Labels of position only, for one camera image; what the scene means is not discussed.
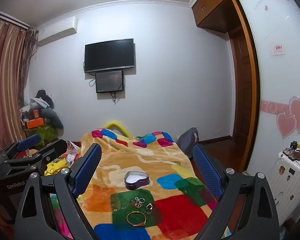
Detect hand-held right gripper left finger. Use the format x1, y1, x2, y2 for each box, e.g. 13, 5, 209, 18
14, 143, 102, 240

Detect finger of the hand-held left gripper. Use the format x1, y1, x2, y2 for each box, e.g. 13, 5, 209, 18
0, 134, 42, 161
1, 139, 68, 178

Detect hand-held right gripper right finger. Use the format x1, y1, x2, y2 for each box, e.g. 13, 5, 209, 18
192, 143, 280, 240

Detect purple heart-shaped tin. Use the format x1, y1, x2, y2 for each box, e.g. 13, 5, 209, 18
124, 171, 149, 190

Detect braided gold and red bracelet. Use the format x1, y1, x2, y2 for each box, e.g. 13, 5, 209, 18
126, 210, 147, 227

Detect yellow cloth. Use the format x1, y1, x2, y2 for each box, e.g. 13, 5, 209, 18
44, 158, 71, 176

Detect green patterned box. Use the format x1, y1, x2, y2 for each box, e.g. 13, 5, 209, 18
23, 122, 59, 146

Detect printed patterned cloth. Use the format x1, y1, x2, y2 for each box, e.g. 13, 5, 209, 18
64, 140, 81, 167

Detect flat orange box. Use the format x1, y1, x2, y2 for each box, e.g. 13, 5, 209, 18
25, 118, 46, 129

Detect dark purple bag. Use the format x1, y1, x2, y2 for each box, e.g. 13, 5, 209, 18
176, 127, 199, 158

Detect pile of clothes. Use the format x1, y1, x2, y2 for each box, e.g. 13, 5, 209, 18
19, 89, 64, 131

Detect yellow hoop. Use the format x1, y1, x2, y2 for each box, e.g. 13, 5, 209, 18
103, 121, 129, 137

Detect colourful patchwork plush blanket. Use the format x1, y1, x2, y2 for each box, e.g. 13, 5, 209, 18
49, 128, 232, 240

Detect striped red curtain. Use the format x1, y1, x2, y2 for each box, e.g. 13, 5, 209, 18
0, 17, 37, 153

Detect white hard-shell suitcase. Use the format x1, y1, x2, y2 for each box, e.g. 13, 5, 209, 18
267, 150, 300, 229

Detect cosmetics palette box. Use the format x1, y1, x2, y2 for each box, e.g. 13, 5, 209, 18
283, 146, 300, 161

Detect white wardrobe door pink hearts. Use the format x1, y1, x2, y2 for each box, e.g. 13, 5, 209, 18
233, 0, 300, 178

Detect white air conditioner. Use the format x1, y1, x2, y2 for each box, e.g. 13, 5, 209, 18
37, 16, 79, 47

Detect paper note sticker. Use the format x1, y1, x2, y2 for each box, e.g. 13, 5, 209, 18
270, 43, 284, 56

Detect wooden overhead cabinet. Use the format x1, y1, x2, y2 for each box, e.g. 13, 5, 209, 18
191, 0, 243, 33

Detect small black wall monitor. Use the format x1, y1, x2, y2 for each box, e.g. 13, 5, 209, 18
95, 70, 125, 94

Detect black wall television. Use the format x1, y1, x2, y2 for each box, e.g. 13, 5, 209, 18
84, 38, 136, 74

